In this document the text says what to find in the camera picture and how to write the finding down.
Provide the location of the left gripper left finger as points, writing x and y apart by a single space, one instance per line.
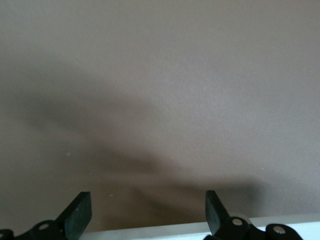
77 215

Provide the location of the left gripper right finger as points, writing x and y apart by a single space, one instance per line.
215 215

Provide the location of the white plastic drawer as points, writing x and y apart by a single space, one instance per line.
175 233

